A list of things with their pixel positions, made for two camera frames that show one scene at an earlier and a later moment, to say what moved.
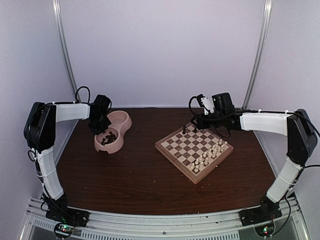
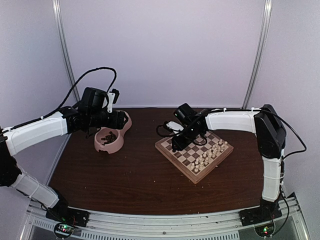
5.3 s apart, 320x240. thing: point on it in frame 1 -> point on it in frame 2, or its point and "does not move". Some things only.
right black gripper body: [218, 121] -> [190, 136]
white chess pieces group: [204, 159] does not move
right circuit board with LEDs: [266, 230] does not move
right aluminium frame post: [267, 17] does not move
